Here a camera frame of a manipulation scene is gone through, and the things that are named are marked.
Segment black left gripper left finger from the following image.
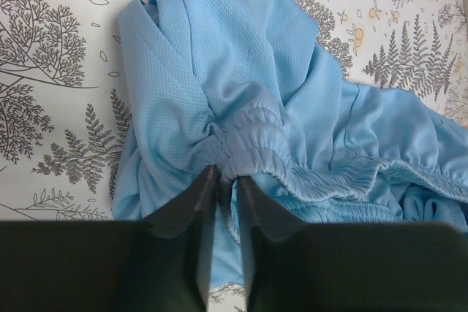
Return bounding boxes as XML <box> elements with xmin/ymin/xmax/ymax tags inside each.
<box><xmin>1</xmin><ymin>165</ymin><xmax>216</xmax><ymax>311</ymax></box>

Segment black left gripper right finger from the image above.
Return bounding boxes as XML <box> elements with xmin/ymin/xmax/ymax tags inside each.
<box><xmin>237</xmin><ymin>177</ymin><xmax>467</xmax><ymax>311</ymax></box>

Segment light blue shorts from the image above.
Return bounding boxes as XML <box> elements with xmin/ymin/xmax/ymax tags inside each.
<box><xmin>112</xmin><ymin>0</ymin><xmax>467</xmax><ymax>288</ymax></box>

